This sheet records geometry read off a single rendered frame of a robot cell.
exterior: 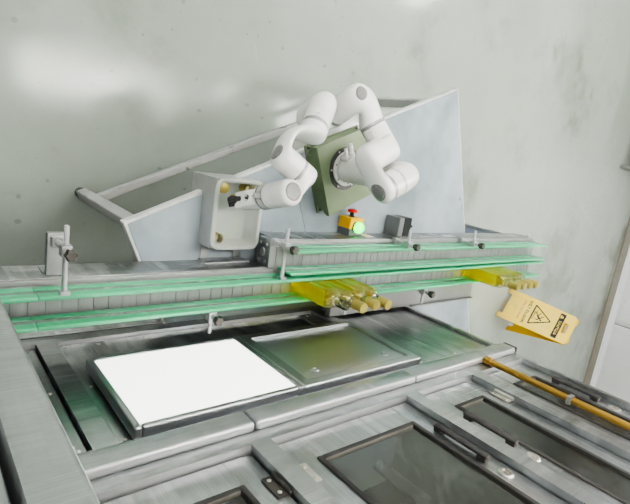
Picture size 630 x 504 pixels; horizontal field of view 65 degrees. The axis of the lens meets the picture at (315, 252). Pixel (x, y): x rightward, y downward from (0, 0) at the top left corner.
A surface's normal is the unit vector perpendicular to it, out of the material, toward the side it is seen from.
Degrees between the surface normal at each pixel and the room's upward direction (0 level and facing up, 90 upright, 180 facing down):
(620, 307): 90
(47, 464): 90
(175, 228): 0
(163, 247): 0
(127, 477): 90
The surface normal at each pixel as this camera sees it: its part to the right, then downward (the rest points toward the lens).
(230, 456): 0.62, 0.25
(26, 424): 0.14, -0.97
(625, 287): -0.77, 0.02
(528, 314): -0.40, -0.42
